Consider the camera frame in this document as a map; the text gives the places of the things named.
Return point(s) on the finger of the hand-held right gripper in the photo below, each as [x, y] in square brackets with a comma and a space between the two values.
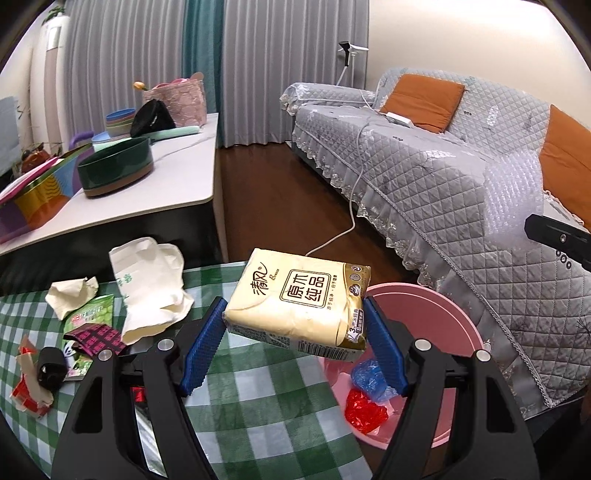
[558, 235]

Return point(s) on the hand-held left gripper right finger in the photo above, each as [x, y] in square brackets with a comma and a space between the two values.
[385, 350]

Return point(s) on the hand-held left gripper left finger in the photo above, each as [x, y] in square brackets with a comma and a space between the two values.
[203, 346]

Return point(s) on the blue plastic wrapper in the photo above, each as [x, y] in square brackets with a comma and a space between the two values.
[369, 378]

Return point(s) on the pink plastic basin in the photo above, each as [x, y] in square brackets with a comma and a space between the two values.
[415, 311]

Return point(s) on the clear bubble wrap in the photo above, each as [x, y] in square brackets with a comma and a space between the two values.
[512, 198]

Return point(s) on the red plastic wrapper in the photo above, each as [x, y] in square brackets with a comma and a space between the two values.
[364, 410]

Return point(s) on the white paper bag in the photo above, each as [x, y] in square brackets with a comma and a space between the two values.
[147, 286]

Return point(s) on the cream tissue pack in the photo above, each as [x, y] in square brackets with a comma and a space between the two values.
[295, 300]

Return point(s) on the black and pink wrapper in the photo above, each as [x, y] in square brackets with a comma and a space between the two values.
[99, 339]

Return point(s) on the white tissue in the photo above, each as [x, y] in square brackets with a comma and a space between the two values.
[69, 295]

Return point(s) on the small black cap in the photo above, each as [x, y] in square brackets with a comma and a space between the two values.
[51, 367]

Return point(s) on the orange cushion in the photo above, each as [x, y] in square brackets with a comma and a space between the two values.
[570, 161]
[425, 101]

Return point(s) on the green checked cloth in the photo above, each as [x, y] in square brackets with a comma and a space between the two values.
[258, 415]

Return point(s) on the silver foil packet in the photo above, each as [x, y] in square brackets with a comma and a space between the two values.
[145, 438]

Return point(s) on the green panda snack packet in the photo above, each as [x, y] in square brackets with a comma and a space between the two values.
[92, 316]

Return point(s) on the grey quilted sofa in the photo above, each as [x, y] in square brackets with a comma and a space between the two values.
[415, 184]

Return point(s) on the white coffee table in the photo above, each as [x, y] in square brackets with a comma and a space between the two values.
[175, 184]

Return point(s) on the red white crumpled wrapper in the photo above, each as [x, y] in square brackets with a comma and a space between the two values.
[27, 392]

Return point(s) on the dark green basin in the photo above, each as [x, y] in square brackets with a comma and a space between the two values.
[115, 168]

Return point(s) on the white power adapter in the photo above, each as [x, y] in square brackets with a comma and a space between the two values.
[396, 119]

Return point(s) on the colourful striped box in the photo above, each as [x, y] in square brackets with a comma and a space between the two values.
[37, 203]

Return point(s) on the blue plate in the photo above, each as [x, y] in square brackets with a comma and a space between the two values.
[102, 137]

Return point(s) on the stack of coloured bowls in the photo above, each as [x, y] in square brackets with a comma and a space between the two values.
[120, 122]

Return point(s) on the purple plastic scoop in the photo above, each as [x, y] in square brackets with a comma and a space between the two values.
[81, 138]

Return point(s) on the pink fabric basket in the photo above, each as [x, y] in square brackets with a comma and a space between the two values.
[184, 101]

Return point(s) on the dark brown pot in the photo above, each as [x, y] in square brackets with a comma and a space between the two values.
[34, 158]

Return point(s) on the yellow toy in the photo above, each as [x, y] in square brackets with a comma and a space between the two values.
[139, 86]

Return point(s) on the grey screen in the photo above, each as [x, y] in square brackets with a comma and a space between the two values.
[8, 134]

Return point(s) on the teal curtain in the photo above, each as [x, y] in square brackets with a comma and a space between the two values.
[203, 55]

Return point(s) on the grey curtain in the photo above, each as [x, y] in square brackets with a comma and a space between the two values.
[124, 55]
[286, 46]

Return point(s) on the white standing air conditioner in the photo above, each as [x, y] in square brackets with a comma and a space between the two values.
[51, 69]

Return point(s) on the green plant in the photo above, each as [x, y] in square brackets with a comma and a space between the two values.
[56, 14]

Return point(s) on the white stand with black camera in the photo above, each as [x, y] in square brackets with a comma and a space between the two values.
[346, 48]

